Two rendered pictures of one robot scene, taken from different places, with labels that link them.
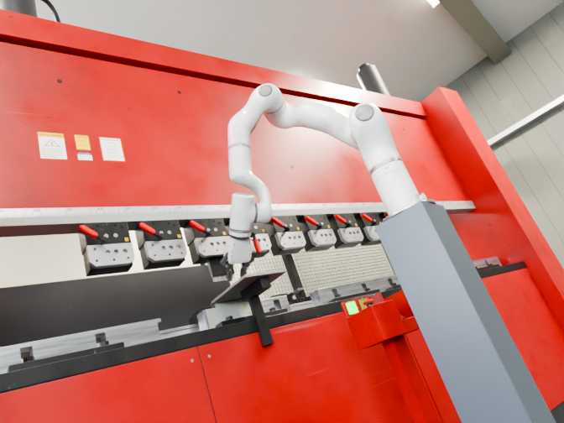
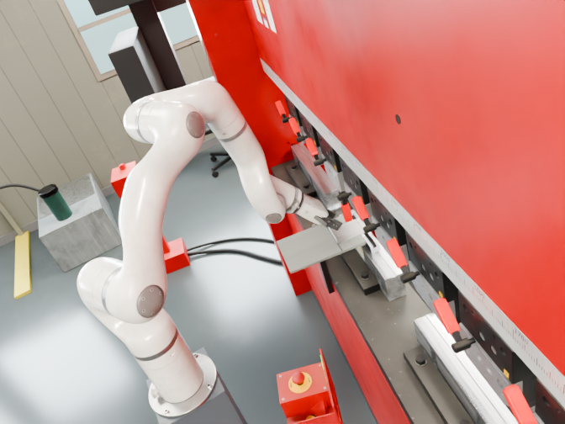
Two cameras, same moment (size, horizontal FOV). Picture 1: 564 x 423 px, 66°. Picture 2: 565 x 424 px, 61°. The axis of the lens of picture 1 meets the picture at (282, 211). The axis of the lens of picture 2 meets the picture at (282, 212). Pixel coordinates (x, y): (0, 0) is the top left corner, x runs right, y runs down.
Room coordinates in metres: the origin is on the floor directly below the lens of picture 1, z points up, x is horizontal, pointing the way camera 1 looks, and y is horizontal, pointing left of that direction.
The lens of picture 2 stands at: (2.25, -0.86, 2.00)
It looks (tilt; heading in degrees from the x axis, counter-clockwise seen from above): 33 degrees down; 127
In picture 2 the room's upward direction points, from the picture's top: 19 degrees counter-clockwise
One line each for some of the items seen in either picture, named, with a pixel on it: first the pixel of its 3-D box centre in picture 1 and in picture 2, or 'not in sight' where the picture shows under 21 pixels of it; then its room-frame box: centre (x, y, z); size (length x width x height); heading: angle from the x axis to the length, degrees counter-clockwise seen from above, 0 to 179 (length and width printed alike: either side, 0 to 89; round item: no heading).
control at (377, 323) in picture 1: (382, 314); (308, 400); (1.63, -0.22, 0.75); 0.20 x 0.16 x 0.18; 123
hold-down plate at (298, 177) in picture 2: (69, 359); (301, 180); (1.23, 0.72, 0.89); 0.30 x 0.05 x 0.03; 132
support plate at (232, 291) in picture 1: (248, 286); (319, 242); (1.56, 0.21, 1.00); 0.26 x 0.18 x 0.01; 42
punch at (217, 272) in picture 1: (221, 268); not in sight; (1.67, 0.31, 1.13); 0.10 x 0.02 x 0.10; 132
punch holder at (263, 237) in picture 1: (248, 237); (366, 186); (1.78, 0.18, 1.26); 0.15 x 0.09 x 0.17; 132
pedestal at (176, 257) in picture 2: not in sight; (148, 219); (-0.16, 0.90, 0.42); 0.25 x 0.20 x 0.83; 42
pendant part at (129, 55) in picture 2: not in sight; (140, 74); (0.43, 0.83, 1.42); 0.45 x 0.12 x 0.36; 127
